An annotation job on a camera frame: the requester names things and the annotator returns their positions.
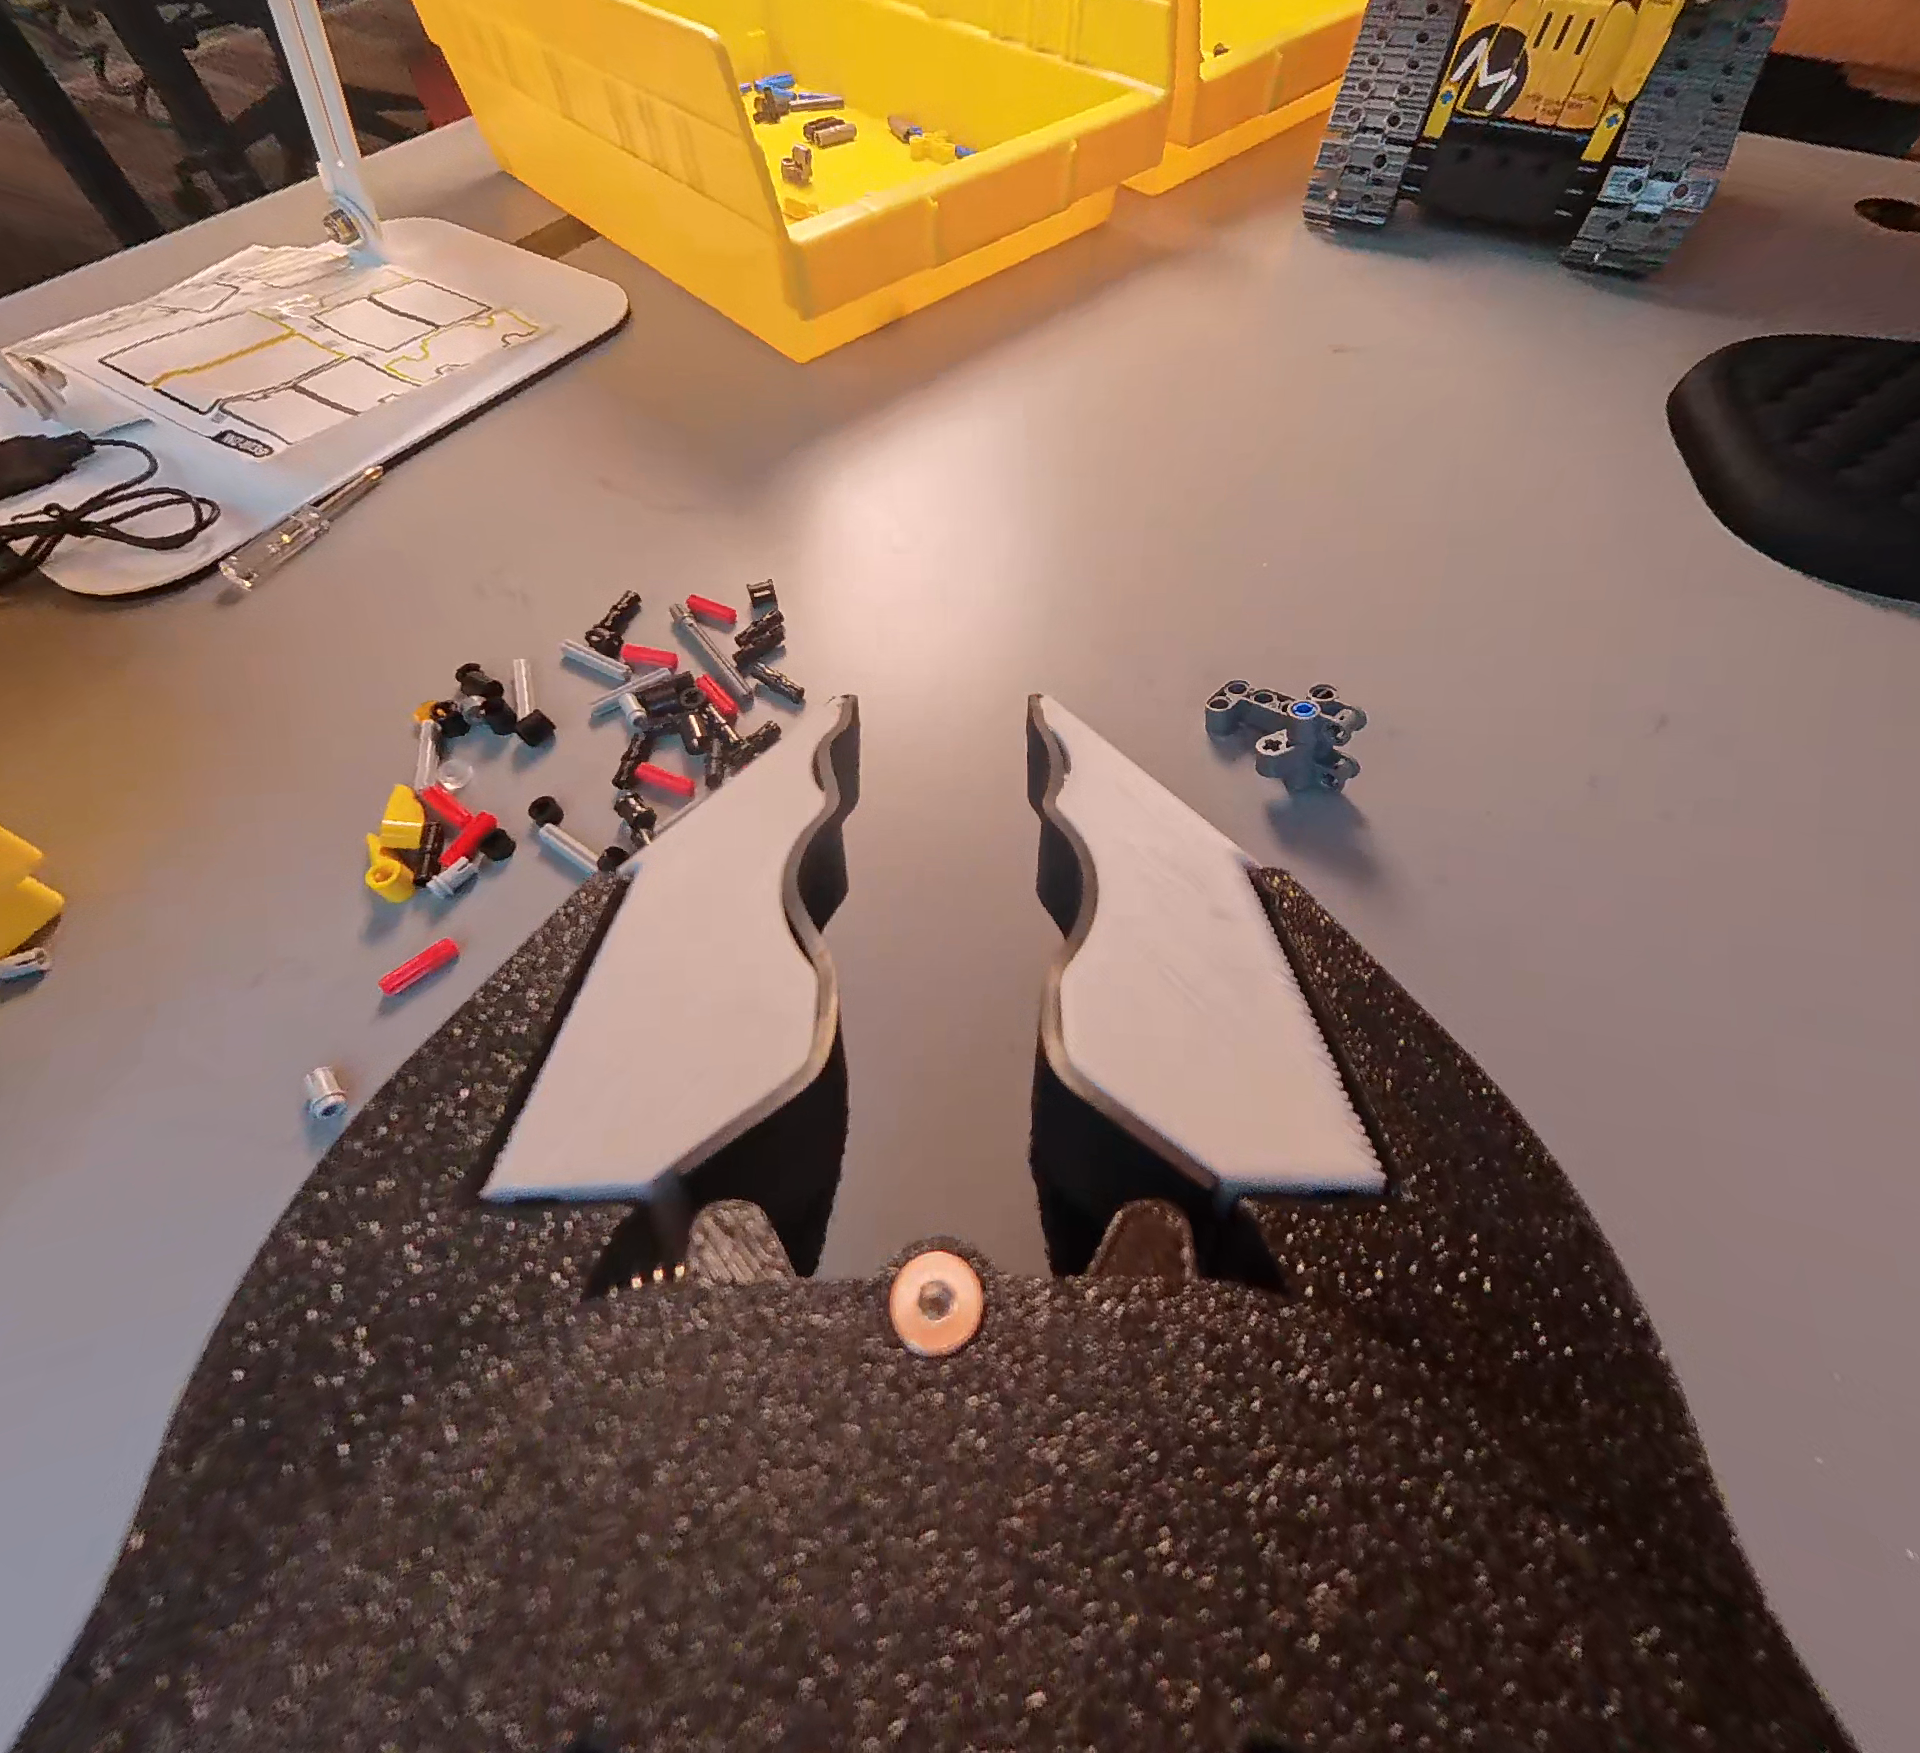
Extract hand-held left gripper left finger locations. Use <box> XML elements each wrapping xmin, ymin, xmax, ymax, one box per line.
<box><xmin>481</xmin><ymin>695</ymin><xmax>864</xmax><ymax>1297</ymax></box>

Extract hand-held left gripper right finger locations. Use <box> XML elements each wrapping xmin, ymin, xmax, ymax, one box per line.
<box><xmin>1025</xmin><ymin>695</ymin><xmax>1391</xmax><ymax>1284</ymax></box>

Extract grey toy brick assembly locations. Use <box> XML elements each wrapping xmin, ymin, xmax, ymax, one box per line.
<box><xmin>1202</xmin><ymin>676</ymin><xmax>1371</xmax><ymax>794</ymax></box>

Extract grey desk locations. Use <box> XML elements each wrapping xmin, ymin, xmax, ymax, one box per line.
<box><xmin>0</xmin><ymin>43</ymin><xmax>1920</xmax><ymax>1726</ymax></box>

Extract pile of small toy bricks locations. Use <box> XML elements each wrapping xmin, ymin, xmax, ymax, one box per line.
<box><xmin>364</xmin><ymin>580</ymin><xmax>808</xmax><ymax>903</ymax></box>

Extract white book stand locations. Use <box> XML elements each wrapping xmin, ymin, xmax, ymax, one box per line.
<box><xmin>0</xmin><ymin>0</ymin><xmax>632</xmax><ymax>600</ymax></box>

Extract sticker sheet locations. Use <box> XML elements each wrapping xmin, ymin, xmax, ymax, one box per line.
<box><xmin>7</xmin><ymin>269</ymin><xmax>542</xmax><ymax>457</ymax></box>

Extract black chair armrest pad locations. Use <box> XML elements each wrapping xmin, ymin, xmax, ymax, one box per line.
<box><xmin>1668</xmin><ymin>335</ymin><xmax>1920</xmax><ymax>602</ymax></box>

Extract scattered grey blue toy parts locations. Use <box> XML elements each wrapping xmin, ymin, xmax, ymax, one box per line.
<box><xmin>742</xmin><ymin>72</ymin><xmax>979</xmax><ymax>224</ymax></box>

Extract yellow tracked toy robot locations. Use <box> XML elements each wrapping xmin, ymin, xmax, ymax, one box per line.
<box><xmin>1302</xmin><ymin>0</ymin><xmax>1791</xmax><ymax>277</ymax></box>

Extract clear handle screwdriver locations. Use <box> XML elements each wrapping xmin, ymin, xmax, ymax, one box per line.
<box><xmin>216</xmin><ymin>462</ymin><xmax>391</xmax><ymax>588</ymax></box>

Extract black cable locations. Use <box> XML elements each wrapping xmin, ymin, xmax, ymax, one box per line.
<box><xmin>0</xmin><ymin>430</ymin><xmax>225</xmax><ymax>585</ymax></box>

